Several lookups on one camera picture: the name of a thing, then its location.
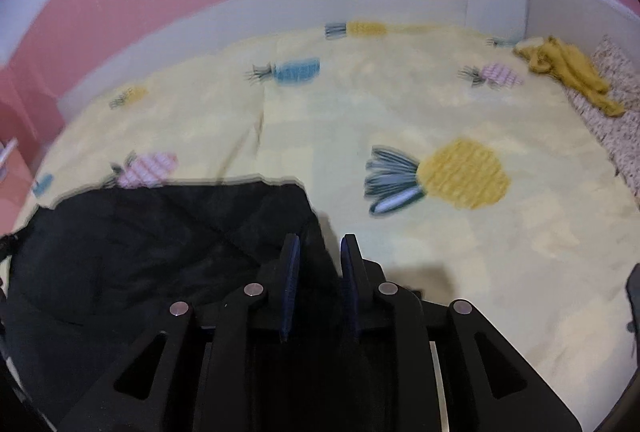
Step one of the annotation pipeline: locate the pink bedside cabinet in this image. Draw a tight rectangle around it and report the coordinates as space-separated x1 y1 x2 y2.
0 138 34 234

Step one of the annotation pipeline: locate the mustard yellow crumpled cloth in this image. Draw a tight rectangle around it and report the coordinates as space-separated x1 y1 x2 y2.
513 36 626 118

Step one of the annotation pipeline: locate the yellow pineapple print bedsheet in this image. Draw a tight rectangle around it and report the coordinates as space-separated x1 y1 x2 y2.
23 27 639 431

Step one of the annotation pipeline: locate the pink speckled blanket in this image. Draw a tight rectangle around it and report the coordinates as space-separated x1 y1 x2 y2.
564 33 640 213

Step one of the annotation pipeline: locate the black large garment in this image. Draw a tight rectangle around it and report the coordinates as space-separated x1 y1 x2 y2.
1 181 337 423

